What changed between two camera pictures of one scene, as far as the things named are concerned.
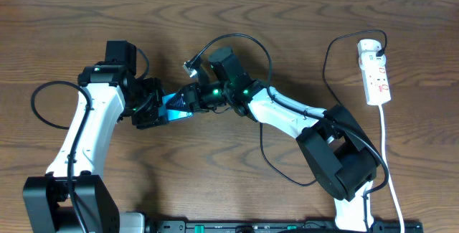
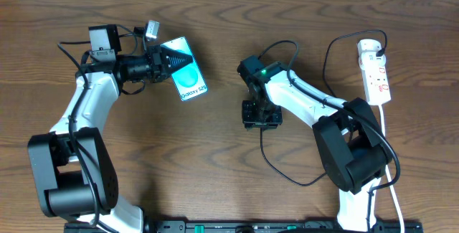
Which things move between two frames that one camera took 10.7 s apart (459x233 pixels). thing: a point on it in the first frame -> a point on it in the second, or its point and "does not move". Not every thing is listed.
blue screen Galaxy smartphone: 171,115 -> 189,80
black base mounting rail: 280,226 does not move
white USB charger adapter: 367,49 does not move
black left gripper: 151,109 -> 156,64
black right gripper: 192,90 -> 249,121
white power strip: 376,85 does not move
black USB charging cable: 378,53 does not move
